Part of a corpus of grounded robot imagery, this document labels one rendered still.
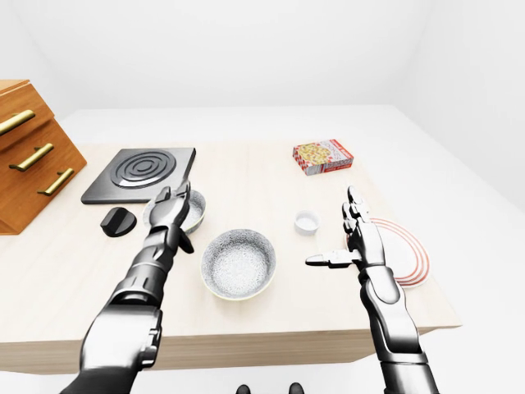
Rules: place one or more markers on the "small white ramekin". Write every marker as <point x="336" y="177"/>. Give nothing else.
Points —
<point x="307" y="223"/>

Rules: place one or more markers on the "wooden cabinet drawer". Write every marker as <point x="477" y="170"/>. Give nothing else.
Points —
<point x="39" y="104"/>
<point x="24" y="209"/>
<point x="12" y="180"/>

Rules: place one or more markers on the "flat dark stove plate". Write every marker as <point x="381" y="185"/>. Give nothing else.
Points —
<point x="141" y="168"/>

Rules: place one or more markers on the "white plate with red rings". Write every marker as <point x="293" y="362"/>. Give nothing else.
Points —
<point x="404" y="250"/>

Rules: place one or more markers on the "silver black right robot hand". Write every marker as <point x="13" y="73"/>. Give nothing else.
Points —
<point x="367" y="242"/>

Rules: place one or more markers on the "small dark rounded shape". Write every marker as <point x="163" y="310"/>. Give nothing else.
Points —
<point x="243" y="389"/>
<point x="295" y="388"/>

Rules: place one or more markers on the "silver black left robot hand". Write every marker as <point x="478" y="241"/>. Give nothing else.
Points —
<point x="168" y="213"/>

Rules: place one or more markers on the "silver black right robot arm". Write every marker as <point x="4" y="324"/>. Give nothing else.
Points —
<point x="389" y="312"/>

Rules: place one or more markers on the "red white cookie box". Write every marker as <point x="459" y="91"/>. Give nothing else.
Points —
<point x="322" y="156"/>

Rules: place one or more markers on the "wooden cabinet with drawers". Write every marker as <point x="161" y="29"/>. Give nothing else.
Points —
<point x="16" y="213"/>

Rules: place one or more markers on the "patterned black white bowl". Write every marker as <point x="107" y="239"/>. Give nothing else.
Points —
<point x="197" y="209"/>
<point x="238" y="264"/>

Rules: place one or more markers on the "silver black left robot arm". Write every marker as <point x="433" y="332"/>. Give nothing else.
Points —
<point x="135" y="295"/>

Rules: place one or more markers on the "round black stove knob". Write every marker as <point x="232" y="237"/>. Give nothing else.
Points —
<point x="118" y="222"/>

